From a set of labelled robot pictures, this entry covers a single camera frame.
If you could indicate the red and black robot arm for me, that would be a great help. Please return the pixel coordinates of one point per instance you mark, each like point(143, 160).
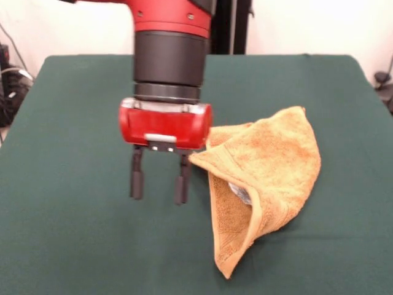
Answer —
point(169, 61)

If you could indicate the dark green table cloth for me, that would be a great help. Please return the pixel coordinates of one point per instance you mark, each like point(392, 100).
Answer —
point(76, 199)

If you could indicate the orange terry towel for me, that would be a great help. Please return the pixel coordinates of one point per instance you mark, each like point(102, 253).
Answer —
point(276, 159)

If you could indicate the black equipment base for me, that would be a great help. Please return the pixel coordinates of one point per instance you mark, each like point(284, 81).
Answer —
point(388, 101)

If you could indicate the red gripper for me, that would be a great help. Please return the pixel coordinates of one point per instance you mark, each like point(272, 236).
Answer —
point(162, 126)

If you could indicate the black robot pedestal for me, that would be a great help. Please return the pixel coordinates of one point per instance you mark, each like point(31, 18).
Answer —
point(227, 30)

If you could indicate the black power adapter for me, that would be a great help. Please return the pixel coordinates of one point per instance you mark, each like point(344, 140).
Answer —
point(3, 55)

